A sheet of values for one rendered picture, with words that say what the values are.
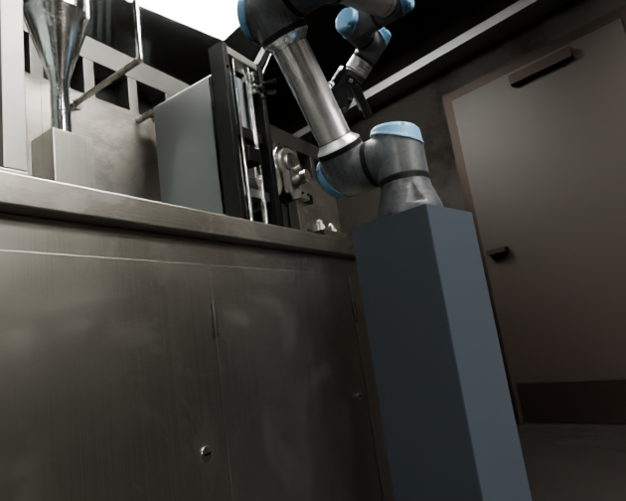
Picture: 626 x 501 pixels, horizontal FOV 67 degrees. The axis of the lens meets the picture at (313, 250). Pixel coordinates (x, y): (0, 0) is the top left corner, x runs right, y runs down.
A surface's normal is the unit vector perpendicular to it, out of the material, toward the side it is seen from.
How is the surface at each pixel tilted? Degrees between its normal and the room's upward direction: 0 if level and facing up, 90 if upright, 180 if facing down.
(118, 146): 90
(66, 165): 90
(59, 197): 90
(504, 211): 90
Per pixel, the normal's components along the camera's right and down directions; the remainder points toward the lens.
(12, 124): 0.83, -0.22
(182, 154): -0.54, -0.07
